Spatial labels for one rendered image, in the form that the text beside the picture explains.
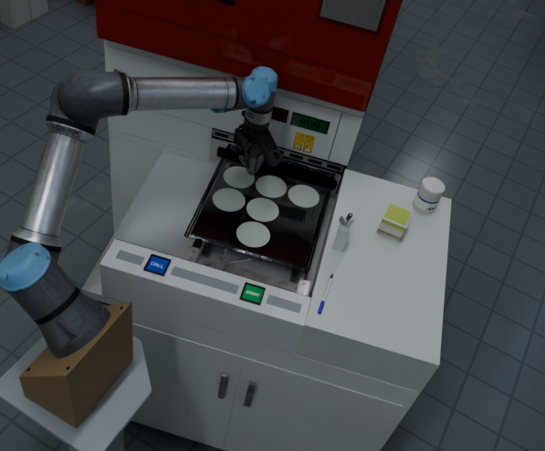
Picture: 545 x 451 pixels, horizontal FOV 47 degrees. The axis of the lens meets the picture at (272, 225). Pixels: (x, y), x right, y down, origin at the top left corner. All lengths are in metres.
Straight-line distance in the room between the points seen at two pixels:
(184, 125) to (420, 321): 0.97
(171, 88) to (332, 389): 0.93
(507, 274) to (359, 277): 1.71
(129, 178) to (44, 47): 1.96
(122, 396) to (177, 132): 0.91
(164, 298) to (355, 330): 0.51
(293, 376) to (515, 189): 2.35
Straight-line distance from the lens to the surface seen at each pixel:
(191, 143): 2.12
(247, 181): 1.99
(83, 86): 1.45
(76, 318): 1.43
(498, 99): 4.53
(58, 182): 1.54
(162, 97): 1.47
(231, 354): 1.80
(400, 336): 1.65
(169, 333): 1.81
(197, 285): 1.63
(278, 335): 1.66
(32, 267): 1.40
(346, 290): 1.69
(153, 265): 1.66
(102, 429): 1.59
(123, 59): 2.03
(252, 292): 1.63
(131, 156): 2.26
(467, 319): 3.07
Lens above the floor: 2.27
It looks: 47 degrees down
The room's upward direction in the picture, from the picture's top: 13 degrees clockwise
